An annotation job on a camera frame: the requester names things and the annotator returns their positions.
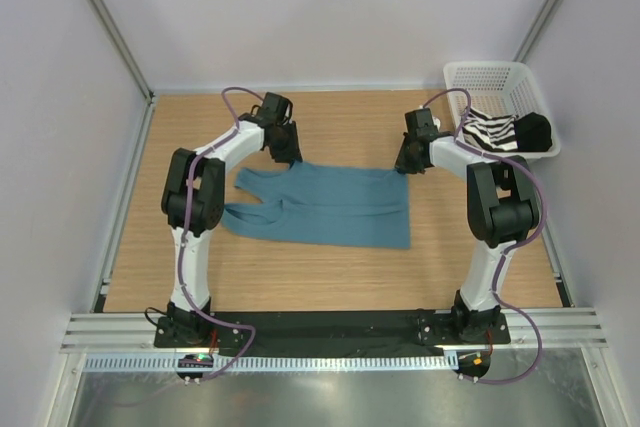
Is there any teal tank top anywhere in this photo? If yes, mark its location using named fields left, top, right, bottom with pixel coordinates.
left=222, top=162, right=411, bottom=250

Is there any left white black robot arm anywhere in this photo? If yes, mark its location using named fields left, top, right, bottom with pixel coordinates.
left=154, top=87, right=302, bottom=348

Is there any black white striped tank top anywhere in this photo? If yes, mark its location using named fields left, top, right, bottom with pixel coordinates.
left=462, top=108, right=518, bottom=152

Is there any white slotted cable duct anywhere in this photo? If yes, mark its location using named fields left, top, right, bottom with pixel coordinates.
left=84, top=352, right=458, bottom=374

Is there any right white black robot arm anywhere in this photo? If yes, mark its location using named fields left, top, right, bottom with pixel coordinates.
left=395, top=108, right=542, bottom=343

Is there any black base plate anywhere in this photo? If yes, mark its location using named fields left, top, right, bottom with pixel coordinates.
left=154, top=309, right=511, bottom=358

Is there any white plastic basket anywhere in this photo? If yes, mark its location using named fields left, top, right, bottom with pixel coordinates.
left=443, top=60, right=562, bottom=167

